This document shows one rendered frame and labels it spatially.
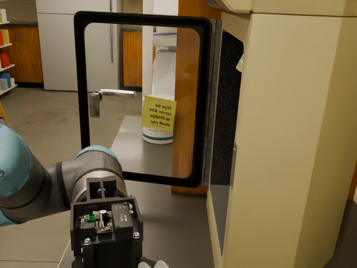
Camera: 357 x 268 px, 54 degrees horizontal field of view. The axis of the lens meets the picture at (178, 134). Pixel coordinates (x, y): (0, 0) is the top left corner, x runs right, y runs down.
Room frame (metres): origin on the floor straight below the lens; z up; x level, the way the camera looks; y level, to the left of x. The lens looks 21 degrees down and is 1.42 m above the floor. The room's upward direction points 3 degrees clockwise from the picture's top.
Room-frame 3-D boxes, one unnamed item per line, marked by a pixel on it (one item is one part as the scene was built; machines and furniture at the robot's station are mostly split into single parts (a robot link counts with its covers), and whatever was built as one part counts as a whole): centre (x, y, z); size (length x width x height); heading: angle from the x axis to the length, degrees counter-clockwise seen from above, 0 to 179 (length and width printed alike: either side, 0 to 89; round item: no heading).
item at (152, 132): (0.79, 0.09, 1.19); 0.30 x 0.01 x 0.40; 81
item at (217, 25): (0.76, -0.07, 1.19); 0.03 x 0.02 x 0.39; 1
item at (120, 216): (0.34, 0.08, 1.17); 0.12 x 0.08 x 0.09; 16
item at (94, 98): (0.79, 0.20, 1.18); 0.02 x 0.02 x 0.06; 81
